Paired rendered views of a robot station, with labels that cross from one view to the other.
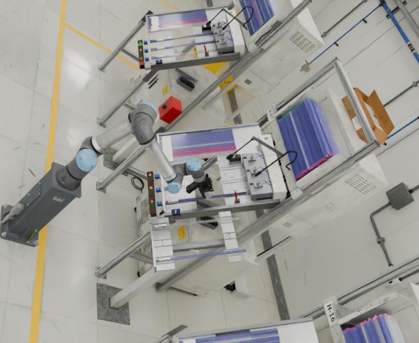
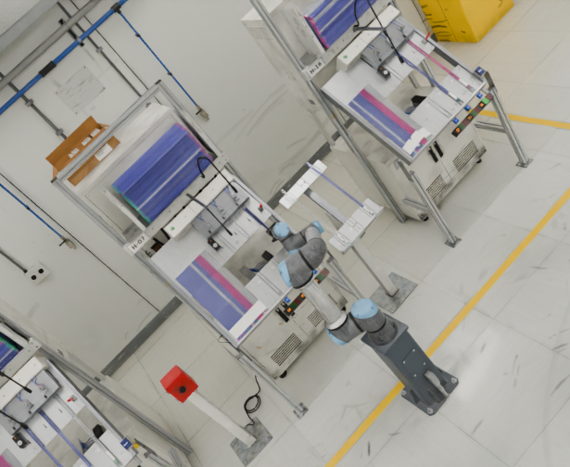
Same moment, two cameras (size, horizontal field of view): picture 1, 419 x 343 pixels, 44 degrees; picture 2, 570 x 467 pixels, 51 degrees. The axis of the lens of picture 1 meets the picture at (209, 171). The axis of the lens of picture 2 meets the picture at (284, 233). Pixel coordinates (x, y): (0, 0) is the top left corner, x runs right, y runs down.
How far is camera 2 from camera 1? 2.57 m
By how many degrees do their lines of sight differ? 49
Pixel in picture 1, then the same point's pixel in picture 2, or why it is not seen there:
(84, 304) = (420, 298)
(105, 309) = (404, 288)
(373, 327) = (319, 20)
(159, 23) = not seen: outside the picture
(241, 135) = (176, 264)
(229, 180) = (241, 233)
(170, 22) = not seen: outside the picture
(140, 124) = (317, 248)
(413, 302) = (277, 11)
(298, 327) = (335, 93)
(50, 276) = (435, 331)
